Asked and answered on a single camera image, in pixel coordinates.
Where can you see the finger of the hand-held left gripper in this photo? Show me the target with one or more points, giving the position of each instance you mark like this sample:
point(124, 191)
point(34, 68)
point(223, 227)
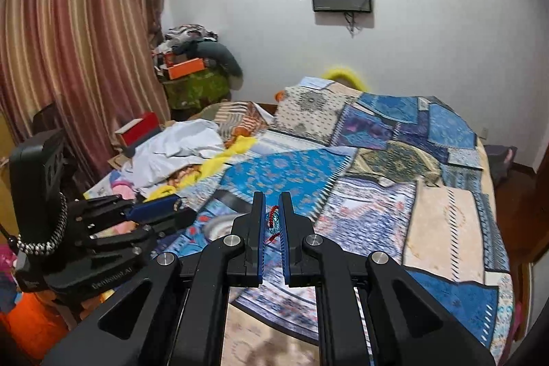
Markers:
point(171, 222)
point(154, 209)

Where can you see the pile of clothes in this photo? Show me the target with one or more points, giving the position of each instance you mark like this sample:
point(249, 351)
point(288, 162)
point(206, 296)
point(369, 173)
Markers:
point(201, 46)

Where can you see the green patterned cloth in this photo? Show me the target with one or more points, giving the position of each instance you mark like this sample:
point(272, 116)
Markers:
point(195, 89)

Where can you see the wall socket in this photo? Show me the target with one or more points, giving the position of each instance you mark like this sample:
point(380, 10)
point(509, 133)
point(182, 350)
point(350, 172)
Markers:
point(484, 132)

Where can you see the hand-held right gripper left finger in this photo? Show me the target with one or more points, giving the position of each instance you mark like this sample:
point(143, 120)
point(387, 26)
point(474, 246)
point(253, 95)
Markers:
point(258, 246)

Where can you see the red box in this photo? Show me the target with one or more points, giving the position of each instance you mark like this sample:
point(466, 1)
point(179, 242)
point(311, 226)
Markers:
point(139, 129)

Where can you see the black chair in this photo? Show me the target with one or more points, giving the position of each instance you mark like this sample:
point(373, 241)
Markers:
point(47, 119)

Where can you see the yellow cloth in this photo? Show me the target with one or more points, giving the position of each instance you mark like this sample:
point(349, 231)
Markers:
point(223, 162)

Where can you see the white cloth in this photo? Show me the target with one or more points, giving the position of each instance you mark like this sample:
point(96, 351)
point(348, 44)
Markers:
point(176, 149)

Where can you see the orange box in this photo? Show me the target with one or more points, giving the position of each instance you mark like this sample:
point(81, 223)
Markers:
point(185, 69)

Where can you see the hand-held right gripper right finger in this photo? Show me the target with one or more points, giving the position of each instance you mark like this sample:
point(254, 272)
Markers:
point(284, 250)

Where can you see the grey bag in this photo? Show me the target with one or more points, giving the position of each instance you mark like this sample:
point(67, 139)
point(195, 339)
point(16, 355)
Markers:
point(502, 162)

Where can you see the silver round dish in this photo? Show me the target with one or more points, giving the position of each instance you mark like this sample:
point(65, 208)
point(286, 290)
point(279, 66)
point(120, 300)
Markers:
point(216, 228)

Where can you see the blue patchwork blanket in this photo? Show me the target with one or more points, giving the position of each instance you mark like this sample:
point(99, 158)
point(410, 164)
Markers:
point(377, 186)

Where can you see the orange striped pillow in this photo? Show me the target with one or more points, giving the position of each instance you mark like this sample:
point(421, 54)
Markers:
point(240, 119)

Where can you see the yellow fluffy toy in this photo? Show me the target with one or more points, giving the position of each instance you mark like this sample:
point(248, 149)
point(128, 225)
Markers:
point(343, 73)

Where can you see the striped pink curtain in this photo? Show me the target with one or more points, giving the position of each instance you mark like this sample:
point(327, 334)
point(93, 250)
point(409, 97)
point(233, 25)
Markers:
point(81, 40)

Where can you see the orange bag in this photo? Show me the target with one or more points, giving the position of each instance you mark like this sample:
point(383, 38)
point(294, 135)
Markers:
point(32, 325)

